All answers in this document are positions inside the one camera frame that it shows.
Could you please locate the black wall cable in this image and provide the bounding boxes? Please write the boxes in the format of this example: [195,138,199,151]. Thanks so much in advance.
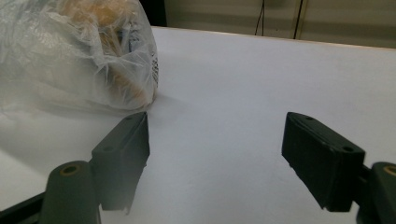
[254,0,266,37]

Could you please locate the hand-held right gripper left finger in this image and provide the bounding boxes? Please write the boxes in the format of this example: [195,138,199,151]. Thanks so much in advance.
[92,111,150,215]

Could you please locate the wooden table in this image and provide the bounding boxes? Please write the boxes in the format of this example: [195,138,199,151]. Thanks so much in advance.
[151,25,396,50]

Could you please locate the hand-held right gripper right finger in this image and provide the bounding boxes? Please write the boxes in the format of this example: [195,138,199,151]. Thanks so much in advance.
[281,111,366,213]

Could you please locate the clear plastic bag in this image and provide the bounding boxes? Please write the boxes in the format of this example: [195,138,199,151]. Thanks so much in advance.
[0,0,160,115]

